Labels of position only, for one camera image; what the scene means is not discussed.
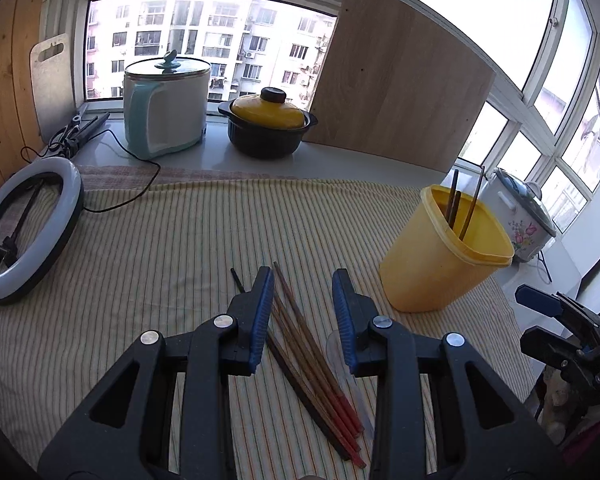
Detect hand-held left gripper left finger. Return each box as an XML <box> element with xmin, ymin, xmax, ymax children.
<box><xmin>37</xmin><ymin>266</ymin><xmax>276</xmax><ymax>480</ymax></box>

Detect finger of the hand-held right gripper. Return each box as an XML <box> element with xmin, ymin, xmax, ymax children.
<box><xmin>514</xmin><ymin>284</ymin><xmax>600</xmax><ymax>333</ymax></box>
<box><xmin>519</xmin><ymin>326</ymin><xmax>598</xmax><ymax>378</ymax></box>

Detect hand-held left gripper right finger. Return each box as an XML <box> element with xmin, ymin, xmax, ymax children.
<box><xmin>331</xmin><ymin>269</ymin><xmax>568</xmax><ymax>480</ymax></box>

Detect bundle of brown chopsticks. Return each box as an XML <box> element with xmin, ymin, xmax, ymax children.
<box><xmin>272</xmin><ymin>261</ymin><xmax>368</xmax><ymax>470</ymax></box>

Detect pile of chopsticks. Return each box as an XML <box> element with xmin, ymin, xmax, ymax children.
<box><xmin>231</xmin><ymin>268</ymin><xmax>353</xmax><ymax>462</ymax></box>

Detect yellow plastic container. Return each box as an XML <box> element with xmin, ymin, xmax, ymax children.
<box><xmin>379</xmin><ymin>184</ymin><xmax>515</xmax><ymax>314</ymax></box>

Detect brown wooden chopstick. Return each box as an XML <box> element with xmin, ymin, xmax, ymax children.
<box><xmin>459</xmin><ymin>166</ymin><xmax>483</xmax><ymax>240</ymax></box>

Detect black chopstick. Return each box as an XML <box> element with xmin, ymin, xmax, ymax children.
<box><xmin>447</xmin><ymin>170</ymin><xmax>460</xmax><ymax>226</ymax></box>

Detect floral white rice cooker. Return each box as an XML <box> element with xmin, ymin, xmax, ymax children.
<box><xmin>480</xmin><ymin>167</ymin><xmax>557</xmax><ymax>263</ymax></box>

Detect person's pink clothing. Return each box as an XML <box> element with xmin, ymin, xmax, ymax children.
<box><xmin>545</xmin><ymin>400</ymin><xmax>600</xmax><ymax>466</ymax></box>

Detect clear plastic spoon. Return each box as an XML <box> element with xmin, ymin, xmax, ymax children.
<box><xmin>326</xmin><ymin>330</ymin><xmax>376</xmax><ymax>436</ymax></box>

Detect striped table cloth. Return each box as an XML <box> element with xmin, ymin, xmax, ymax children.
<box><xmin>0</xmin><ymin>162</ymin><xmax>541</xmax><ymax>480</ymax></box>

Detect black casserole pot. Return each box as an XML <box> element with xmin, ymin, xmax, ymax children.
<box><xmin>217</xmin><ymin>100</ymin><xmax>318</xmax><ymax>159</ymax></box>

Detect yellow pot lid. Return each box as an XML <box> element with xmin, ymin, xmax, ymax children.
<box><xmin>230</xmin><ymin>86</ymin><xmax>307</xmax><ymax>129</ymax></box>

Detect white teal electric pot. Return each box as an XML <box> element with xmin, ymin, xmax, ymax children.
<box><xmin>123</xmin><ymin>50</ymin><xmax>212</xmax><ymax>159</ymax></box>

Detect light wooden board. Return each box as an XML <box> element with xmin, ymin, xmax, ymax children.
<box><xmin>304</xmin><ymin>0</ymin><xmax>497</xmax><ymax>176</ymax></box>

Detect black folded tripod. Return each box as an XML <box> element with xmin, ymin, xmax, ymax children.
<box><xmin>46</xmin><ymin>104</ymin><xmax>112</xmax><ymax>161</ymax></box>

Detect apartment buildings outside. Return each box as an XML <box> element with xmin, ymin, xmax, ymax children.
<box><xmin>86</xmin><ymin>0</ymin><xmax>338</xmax><ymax>106</ymax></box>

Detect white cutting board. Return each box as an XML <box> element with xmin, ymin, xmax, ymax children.
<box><xmin>30</xmin><ymin>33</ymin><xmax>81</xmax><ymax>148</ymax></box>

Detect orange wooden plank board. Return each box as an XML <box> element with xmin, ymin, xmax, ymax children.
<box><xmin>0</xmin><ymin>0</ymin><xmax>53</xmax><ymax>201</ymax></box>

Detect black rice cooker cable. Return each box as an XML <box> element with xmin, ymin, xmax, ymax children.
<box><xmin>535</xmin><ymin>250</ymin><xmax>553</xmax><ymax>283</ymax></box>

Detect thin black power cable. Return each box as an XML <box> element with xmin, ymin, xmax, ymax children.
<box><xmin>21</xmin><ymin>130</ymin><xmax>161</xmax><ymax>213</ymax></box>

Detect white ring light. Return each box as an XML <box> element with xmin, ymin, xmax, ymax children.
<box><xmin>0</xmin><ymin>158</ymin><xmax>85</xmax><ymax>304</ymax></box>

